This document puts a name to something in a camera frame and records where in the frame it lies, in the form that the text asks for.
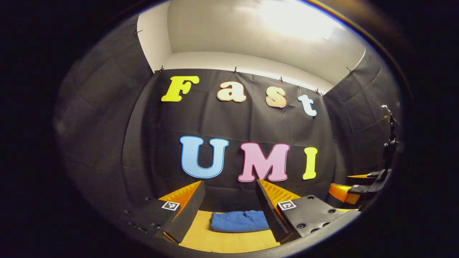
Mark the row of small cloth clips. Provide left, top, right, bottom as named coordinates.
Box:
left=133, top=29, right=354, bottom=98

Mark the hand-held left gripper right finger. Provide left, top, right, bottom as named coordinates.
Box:
left=255, top=178, right=361, bottom=244

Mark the dark equipment stand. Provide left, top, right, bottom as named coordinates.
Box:
left=381, top=104, right=399, bottom=169

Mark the black backdrop cloth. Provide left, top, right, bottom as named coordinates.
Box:
left=54, top=14, right=402, bottom=230

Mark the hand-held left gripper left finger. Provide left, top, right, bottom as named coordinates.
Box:
left=124, top=180, right=206, bottom=244

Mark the blue button shirt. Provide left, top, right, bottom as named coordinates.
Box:
left=210, top=210, right=270, bottom=233

